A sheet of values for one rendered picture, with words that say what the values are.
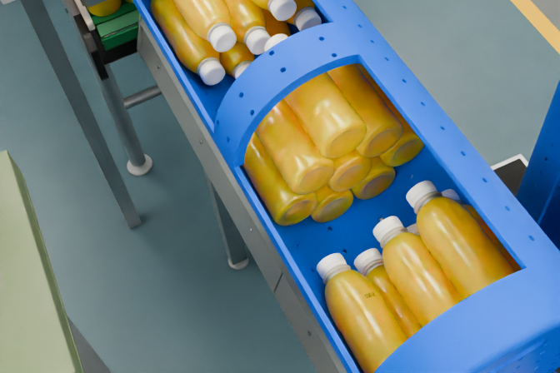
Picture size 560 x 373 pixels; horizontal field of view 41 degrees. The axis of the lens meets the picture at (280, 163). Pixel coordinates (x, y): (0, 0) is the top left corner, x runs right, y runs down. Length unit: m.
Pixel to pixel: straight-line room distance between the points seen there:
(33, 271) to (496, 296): 0.59
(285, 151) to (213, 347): 1.17
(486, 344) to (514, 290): 0.07
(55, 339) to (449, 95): 1.78
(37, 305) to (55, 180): 1.46
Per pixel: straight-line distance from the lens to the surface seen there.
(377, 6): 2.77
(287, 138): 1.00
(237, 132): 0.98
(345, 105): 0.97
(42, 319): 1.02
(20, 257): 1.07
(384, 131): 1.01
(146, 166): 2.40
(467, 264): 0.91
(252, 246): 1.24
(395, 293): 1.01
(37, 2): 1.61
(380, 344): 0.94
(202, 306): 2.15
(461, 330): 0.78
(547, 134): 1.36
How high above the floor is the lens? 1.95
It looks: 56 degrees down
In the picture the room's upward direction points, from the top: 7 degrees counter-clockwise
